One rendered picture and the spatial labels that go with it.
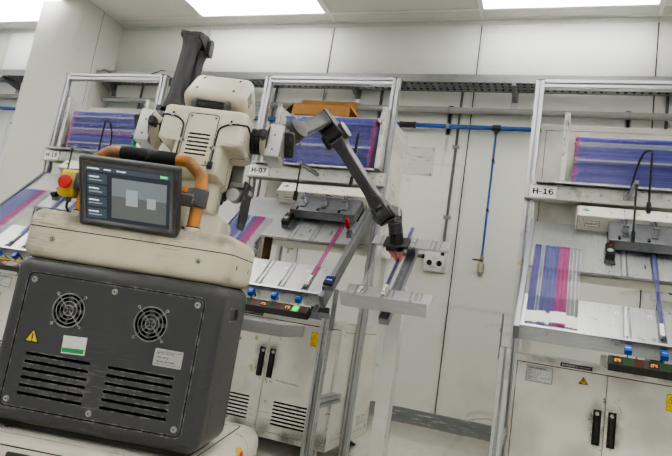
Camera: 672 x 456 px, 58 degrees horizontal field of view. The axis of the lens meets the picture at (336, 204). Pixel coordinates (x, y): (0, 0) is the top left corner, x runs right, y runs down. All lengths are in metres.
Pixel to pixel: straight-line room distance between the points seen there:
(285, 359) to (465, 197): 2.09
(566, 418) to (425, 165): 2.42
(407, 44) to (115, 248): 3.72
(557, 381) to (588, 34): 2.86
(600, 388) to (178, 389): 1.71
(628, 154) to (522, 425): 1.24
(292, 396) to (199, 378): 1.42
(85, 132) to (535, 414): 2.92
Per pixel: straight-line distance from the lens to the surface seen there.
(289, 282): 2.63
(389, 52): 4.97
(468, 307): 4.34
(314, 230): 2.92
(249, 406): 2.99
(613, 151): 2.94
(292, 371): 2.89
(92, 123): 3.99
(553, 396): 2.67
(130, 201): 1.55
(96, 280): 1.60
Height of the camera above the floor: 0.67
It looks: 10 degrees up
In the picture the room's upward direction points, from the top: 9 degrees clockwise
